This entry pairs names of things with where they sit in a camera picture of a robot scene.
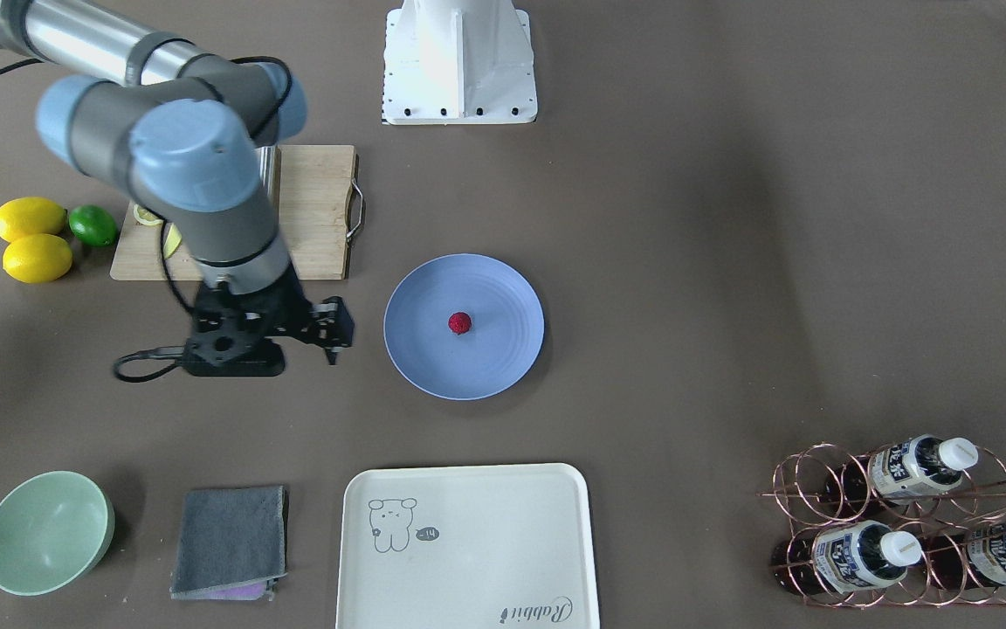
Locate green lime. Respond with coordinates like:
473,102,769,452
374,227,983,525
67,204,120,247

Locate dark bottle white cap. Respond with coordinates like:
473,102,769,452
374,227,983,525
866,434,981,506

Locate green bowl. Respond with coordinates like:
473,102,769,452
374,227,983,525
0,471,115,597

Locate grey cloth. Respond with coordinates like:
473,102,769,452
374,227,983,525
170,485,288,601

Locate wooden cutting board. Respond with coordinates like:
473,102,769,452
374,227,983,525
109,146,366,281

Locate copper wire bottle rack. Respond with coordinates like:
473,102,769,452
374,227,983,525
761,442,1006,610

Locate lemon slices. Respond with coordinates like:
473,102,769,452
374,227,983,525
131,204,183,259

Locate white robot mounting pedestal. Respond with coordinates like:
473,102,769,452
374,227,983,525
381,1,539,125

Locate blue round plate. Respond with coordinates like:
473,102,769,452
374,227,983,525
383,253,546,401

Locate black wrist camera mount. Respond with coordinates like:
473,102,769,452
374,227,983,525
307,297,355,366

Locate red strawberry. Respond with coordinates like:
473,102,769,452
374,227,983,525
447,311,472,335

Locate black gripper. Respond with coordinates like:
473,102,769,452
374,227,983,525
181,278,330,377

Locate yellow lemon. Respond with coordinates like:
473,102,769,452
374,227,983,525
0,196,67,243
3,232,73,284

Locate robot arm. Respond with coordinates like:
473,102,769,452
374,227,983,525
0,1,353,381

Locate cream rectangular tray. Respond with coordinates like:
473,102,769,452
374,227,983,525
335,463,602,628

